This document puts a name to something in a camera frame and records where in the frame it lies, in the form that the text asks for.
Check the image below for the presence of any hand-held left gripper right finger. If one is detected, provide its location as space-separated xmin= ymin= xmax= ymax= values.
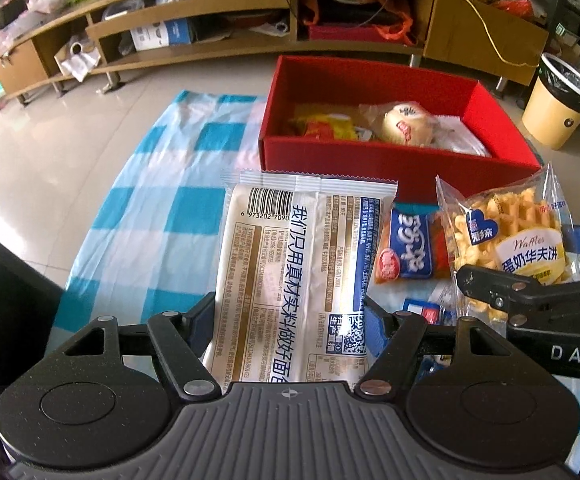
xmin=352 ymin=296 xmax=541 ymax=403

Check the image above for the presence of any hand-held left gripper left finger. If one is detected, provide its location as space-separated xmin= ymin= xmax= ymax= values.
xmin=42 ymin=292 xmax=223 ymax=403

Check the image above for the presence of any clear waffle packet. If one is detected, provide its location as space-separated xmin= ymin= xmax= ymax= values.
xmin=435 ymin=161 xmax=580 ymax=328

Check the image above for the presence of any red blue snack packet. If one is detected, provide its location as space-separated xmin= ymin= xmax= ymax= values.
xmin=374 ymin=202 xmax=453 ymax=286

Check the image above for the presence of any red cardboard box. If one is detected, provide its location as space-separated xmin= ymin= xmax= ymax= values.
xmin=257 ymin=55 xmax=543 ymax=206

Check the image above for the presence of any round bun packet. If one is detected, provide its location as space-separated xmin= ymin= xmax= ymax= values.
xmin=359 ymin=100 xmax=438 ymax=147

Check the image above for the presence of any blue white checked tablecloth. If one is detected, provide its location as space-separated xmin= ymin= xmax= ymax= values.
xmin=50 ymin=90 xmax=580 ymax=466

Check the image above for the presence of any yellow trash bin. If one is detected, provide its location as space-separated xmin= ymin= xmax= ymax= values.
xmin=521 ymin=52 xmax=580 ymax=151

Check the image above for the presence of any red plastic bag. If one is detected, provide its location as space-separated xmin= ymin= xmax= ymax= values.
xmin=495 ymin=0 xmax=533 ymax=18

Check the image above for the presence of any orange bag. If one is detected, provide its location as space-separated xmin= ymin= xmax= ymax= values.
xmin=304 ymin=0 xmax=415 ymax=47

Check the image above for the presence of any white blue carton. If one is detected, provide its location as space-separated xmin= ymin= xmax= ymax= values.
xmin=130 ymin=20 xmax=193 ymax=52

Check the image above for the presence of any wooden tv stand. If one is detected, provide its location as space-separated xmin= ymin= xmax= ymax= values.
xmin=0 ymin=0 xmax=551 ymax=98

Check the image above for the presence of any yellow cable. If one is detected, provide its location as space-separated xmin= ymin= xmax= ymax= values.
xmin=457 ymin=0 xmax=541 ymax=67

